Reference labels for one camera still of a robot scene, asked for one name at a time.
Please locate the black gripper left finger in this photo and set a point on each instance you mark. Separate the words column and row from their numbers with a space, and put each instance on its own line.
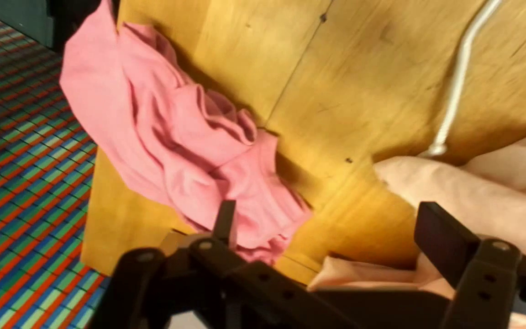
column 225, row 222

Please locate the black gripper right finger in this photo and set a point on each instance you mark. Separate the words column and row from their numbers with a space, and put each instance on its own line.
column 446, row 244

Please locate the peach cloth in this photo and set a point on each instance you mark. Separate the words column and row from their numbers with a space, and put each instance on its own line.
column 488, row 202

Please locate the pink cloth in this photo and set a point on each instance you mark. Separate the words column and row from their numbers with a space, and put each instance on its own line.
column 172, row 140

